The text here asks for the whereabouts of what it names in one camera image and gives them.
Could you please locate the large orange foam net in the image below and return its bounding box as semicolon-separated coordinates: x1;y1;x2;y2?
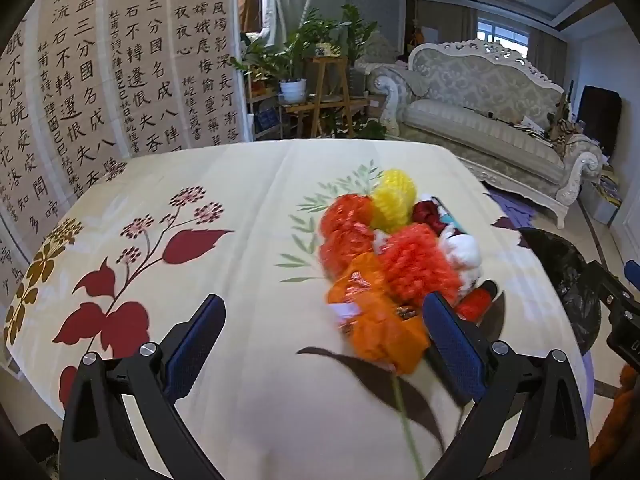
380;222;463;306

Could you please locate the black trash bag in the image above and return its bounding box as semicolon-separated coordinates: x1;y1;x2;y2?
517;227;608;356

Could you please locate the floral cream tablecloth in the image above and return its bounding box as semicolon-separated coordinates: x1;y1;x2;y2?
0;137;596;480

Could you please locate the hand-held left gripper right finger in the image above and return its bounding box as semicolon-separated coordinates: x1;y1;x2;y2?
422;291;591;480

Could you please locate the teal and white tube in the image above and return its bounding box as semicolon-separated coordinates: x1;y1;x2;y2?
432;196;471;236

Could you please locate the ornate grey sofa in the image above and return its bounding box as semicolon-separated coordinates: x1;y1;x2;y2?
367;40;606;228

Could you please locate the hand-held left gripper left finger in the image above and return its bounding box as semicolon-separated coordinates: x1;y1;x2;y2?
60;294;227;480

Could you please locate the yellow foam net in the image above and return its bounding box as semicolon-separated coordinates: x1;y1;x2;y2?
370;169;417;235

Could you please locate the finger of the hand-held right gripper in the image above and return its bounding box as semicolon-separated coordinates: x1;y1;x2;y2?
622;260;640;306
587;260;637;312

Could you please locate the wooden plant stand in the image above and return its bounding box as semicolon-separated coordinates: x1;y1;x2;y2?
282;55;371;138

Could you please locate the clear storage box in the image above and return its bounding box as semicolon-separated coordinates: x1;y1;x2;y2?
592;175;623;226

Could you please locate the dark red yarn bundle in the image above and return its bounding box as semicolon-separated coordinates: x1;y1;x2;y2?
411;200;443;233

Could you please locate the ornate grey armchair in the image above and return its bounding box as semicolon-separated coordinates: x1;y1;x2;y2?
357;32;416;96

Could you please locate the white plant pot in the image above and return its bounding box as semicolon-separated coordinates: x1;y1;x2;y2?
279;78;307;103

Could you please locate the calligraphy wall hanging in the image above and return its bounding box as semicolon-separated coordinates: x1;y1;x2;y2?
0;0;251;361

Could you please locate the small orange foam net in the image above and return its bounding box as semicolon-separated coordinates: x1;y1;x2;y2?
319;227;378;281
320;194;375;233

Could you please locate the large green potted plant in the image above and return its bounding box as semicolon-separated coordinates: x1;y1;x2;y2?
232;5;381;106

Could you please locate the crumpled white paper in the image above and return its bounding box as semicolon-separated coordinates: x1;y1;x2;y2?
440;232;483;291

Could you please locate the red round container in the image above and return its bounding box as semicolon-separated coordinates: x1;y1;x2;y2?
457;280;498;321

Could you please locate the purple floor cloth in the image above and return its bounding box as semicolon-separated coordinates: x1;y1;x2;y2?
487;187;538;233

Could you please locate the black flat screen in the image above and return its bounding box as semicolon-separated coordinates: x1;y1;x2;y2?
580;85;623;153

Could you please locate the tiger print cloth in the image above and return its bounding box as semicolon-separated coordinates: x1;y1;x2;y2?
550;120;586;157

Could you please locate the metal wire shelf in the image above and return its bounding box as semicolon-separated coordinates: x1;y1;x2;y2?
245;90;282;141

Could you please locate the window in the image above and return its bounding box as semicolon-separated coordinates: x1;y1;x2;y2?
477;17;531;61

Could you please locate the orange plastic wrapper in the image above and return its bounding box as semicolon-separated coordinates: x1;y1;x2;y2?
326;252;431;375

